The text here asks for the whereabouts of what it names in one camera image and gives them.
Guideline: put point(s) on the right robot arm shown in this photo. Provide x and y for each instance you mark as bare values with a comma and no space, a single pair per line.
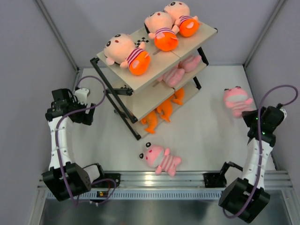
246,197

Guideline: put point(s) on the beige three-tier shelf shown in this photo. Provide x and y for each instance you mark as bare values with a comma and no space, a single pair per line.
134,97

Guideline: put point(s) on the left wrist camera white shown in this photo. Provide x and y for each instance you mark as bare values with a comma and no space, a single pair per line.
82,95

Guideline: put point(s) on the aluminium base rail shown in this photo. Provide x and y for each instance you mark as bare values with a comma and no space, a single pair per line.
273,180

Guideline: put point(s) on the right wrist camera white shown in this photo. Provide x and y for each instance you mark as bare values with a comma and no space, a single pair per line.
284,112

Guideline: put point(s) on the pink striped frog plush front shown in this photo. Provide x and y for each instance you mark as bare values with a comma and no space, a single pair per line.
160,159

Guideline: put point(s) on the orange shark plush under shelf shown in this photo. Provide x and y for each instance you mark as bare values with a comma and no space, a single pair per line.
152,121

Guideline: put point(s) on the pink striped frog plush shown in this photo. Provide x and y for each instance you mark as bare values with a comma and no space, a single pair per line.
160,159
190,63
172,77
237,100

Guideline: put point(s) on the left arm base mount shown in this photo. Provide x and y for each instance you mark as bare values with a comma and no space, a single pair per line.
106,180

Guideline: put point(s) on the pink striped frog plush back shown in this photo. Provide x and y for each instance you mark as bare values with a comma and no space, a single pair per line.
172,77

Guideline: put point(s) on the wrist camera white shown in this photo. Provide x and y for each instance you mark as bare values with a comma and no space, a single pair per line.
284,112
82,95

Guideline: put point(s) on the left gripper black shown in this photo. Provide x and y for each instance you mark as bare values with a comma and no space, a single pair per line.
88,117

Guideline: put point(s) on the boy doll on shelf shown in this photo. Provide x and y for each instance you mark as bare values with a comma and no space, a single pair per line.
180,13

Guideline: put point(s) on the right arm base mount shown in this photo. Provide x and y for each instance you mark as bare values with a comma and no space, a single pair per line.
214,180

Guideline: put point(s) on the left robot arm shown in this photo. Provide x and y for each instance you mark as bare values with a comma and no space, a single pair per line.
65,178

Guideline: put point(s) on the boy doll orange shorts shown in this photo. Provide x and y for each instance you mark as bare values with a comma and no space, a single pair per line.
162,31

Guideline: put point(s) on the orange shark plush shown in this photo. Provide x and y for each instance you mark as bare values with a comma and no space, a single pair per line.
178,96
152,121

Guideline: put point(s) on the black-haired boy doll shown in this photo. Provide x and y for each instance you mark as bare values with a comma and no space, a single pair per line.
122,50

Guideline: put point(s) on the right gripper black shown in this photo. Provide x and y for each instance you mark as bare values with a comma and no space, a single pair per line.
246,116

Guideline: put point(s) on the slotted cable duct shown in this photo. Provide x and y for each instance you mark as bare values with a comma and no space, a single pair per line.
166,195

